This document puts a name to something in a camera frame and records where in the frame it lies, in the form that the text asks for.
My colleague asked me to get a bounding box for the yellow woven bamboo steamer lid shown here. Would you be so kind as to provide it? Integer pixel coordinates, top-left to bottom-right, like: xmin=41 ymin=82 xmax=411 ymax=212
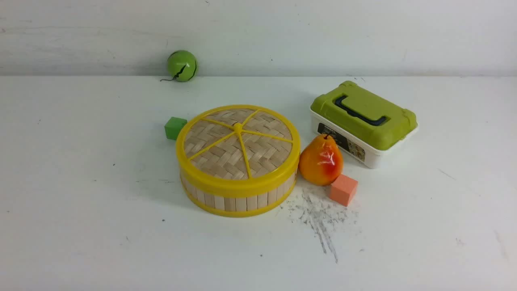
xmin=176 ymin=105 xmax=301 ymax=198

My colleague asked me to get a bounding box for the yellow bamboo steamer basket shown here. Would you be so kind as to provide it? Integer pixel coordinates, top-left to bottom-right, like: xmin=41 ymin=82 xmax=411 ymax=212
xmin=180 ymin=171 xmax=297 ymax=217

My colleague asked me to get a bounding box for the white box with green lid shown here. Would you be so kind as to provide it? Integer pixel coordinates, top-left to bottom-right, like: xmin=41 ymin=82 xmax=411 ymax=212
xmin=310 ymin=80 xmax=418 ymax=168

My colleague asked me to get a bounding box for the orange yellow toy pear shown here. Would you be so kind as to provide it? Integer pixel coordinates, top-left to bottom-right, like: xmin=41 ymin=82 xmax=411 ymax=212
xmin=298 ymin=134 xmax=344 ymax=186

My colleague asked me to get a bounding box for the green cube block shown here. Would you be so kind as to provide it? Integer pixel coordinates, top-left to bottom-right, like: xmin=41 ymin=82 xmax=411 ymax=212
xmin=164 ymin=117 xmax=188 ymax=140

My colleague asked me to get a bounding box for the orange cube block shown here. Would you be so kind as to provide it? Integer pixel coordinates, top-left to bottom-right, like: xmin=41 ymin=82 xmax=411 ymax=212
xmin=329 ymin=174 xmax=358 ymax=207

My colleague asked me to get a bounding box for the green ball with cord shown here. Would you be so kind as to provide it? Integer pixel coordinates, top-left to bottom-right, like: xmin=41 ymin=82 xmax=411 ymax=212
xmin=160 ymin=50 xmax=199 ymax=82

